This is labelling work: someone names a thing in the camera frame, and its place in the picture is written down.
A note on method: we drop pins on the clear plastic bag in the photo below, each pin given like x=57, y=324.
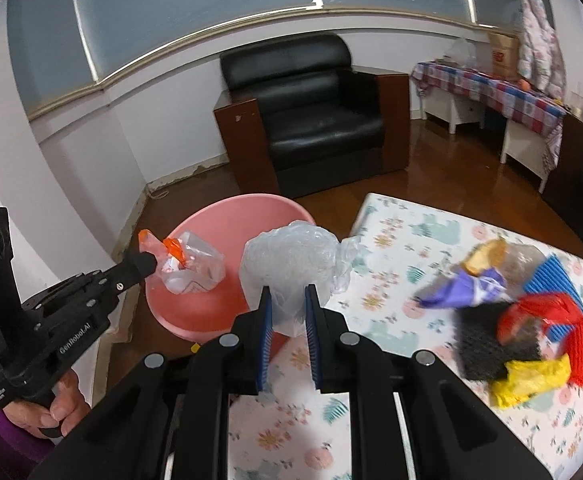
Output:
x=291, y=255
x=521, y=260
x=461, y=52

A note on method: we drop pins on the black mesh pad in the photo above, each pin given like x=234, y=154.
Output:
x=476, y=345

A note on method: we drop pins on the checkered cloth side table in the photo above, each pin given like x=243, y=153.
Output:
x=496, y=90

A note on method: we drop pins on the orange fruit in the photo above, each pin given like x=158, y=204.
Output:
x=524, y=84

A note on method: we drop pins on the floral tablecloth table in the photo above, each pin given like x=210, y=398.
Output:
x=396, y=260

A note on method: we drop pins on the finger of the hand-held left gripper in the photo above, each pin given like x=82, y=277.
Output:
x=129, y=270

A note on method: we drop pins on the curved window with gold frame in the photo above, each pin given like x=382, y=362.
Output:
x=196, y=5

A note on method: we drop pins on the purple plastic wrapper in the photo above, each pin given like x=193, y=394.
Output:
x=451, y=292

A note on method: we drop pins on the person's left forearm purple sleeve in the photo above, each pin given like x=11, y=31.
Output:
x=1, y=445

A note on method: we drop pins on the blue ribbed cloth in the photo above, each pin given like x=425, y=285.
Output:
x=554, y=275

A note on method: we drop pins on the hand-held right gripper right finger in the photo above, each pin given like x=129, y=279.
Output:
x=312, y=345

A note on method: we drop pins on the clear bag with orange print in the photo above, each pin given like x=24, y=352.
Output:
x=196, y=265

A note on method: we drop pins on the person's left hand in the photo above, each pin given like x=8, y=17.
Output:
x=71, y=405

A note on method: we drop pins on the white patterned puffer jacket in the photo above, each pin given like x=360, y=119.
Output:
x=539, y=40

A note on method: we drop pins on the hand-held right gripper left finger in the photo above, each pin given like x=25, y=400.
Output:
x=265, y=345

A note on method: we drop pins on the small yellow box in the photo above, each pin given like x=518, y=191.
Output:
x=195, y=348

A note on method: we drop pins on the brown paper bag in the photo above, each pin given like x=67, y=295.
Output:
x=504, y=55

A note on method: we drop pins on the pink plastic bucket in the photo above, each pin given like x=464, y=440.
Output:
x=221, y=220

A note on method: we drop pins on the yellow plastic bag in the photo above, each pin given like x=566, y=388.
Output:
x=531, y=375

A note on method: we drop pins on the white desk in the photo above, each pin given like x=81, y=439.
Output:
x=521, y=145

